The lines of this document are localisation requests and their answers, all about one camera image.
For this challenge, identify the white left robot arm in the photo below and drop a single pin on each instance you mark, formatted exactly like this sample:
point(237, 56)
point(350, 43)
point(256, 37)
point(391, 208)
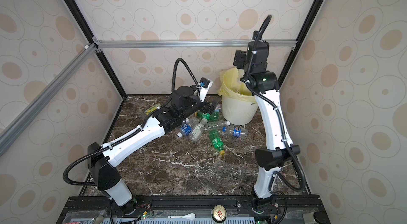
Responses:
point(103, 159)

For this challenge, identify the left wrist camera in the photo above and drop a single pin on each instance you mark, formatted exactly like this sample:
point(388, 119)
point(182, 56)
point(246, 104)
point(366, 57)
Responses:
point(204, 85)

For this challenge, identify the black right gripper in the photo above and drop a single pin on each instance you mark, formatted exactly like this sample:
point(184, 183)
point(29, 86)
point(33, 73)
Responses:
point(240, 56)

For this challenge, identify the green bottle yellow cap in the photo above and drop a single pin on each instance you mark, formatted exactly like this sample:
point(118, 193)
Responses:
point(216, 141)
point(209, 117)

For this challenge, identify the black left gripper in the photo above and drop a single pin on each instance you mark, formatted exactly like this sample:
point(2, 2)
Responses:
point(211, 108)

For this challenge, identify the white plastic spoon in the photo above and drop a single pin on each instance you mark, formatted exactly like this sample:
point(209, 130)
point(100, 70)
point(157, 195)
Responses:
point(190, 216)

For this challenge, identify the clear bottle blue label small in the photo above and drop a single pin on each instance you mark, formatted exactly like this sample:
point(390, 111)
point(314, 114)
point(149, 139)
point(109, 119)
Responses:
point(184, 130)

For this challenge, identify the diagonal aluminium rail left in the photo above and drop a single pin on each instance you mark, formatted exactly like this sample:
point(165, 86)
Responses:
point(20, 123)

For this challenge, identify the yellow plastic bin liner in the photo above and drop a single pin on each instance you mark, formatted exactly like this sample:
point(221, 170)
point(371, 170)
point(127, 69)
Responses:
point(232, 87)

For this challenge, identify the clear bottle grey cap tall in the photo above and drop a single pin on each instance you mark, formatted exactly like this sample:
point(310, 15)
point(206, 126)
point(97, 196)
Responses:
point(198, 130)

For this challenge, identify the horizontal aluminium rail back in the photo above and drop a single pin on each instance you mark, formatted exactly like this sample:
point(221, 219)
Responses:
point(167, 44)

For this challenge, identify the drink can top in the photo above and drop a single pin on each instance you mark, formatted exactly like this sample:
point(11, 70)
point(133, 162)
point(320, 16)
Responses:
point(219, 214)

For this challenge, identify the green Fox's candy bag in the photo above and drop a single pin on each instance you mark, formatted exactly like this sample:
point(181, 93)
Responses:
point(152, 109)

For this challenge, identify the clear Pepsi bottle blue label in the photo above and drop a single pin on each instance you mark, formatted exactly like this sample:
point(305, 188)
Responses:
point(237, 132)

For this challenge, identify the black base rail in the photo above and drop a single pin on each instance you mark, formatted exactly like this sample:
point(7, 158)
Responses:
point(282, 209)

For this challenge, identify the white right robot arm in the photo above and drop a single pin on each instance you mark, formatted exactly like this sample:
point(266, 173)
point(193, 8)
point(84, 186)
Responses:
point(279, 146)

